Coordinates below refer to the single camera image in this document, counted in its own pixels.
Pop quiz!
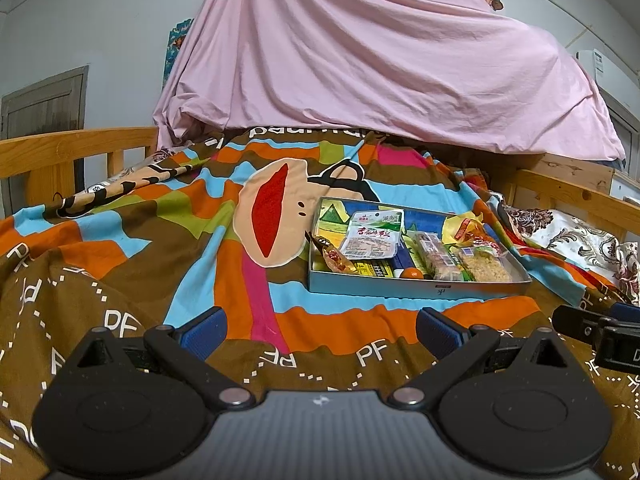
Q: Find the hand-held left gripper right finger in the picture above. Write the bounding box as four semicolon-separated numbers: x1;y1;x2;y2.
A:
387;306;571;407

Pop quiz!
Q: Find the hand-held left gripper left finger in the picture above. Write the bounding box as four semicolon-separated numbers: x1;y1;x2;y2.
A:
75;305;256;408

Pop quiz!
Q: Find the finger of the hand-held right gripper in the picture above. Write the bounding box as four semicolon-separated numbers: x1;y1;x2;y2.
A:
552;304;609;349
609;301;640;324

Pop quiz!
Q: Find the grey tray with drawing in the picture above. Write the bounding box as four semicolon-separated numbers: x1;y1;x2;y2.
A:
307;196;532;297

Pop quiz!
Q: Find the clear snack bar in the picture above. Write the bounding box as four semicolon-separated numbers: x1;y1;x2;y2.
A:
415;231;463;282

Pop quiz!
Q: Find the long blue packet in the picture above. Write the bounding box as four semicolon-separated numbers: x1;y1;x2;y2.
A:
390;252;416;278

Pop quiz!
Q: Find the yellow snack packet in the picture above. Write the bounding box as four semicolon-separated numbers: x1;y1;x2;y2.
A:
350;259;396;278

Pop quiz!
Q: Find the red white snack packet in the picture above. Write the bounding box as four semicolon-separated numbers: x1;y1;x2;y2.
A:
470;237;503;256

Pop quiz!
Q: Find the clear orange bag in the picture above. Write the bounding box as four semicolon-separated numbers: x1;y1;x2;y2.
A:
442;212;488;246

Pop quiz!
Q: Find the white green snack packet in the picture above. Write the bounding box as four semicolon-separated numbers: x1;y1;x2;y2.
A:
340;210;405;261

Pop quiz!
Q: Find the gold snack packet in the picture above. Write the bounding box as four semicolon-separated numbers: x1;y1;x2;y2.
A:
311;232;351;273

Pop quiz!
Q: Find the floral patterned pillow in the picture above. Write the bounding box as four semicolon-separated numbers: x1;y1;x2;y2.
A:
502;205;640;306

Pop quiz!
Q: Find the colourful printed blanket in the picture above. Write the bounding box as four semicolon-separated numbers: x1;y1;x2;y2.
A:
0;125;640;480

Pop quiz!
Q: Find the white cabinet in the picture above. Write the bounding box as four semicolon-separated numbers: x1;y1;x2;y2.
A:
607;167;640;206

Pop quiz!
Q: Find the wooden box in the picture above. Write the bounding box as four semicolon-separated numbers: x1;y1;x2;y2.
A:
520;152;615;196

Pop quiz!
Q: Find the white air conditioner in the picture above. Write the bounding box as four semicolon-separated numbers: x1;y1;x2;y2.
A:
575;47;640;111

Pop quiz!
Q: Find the grey wooden door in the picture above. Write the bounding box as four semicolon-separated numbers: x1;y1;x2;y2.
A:
0;65;90;141

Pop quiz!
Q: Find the pink bed sheet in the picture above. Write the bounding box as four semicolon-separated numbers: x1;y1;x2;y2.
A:
152;0;626;161

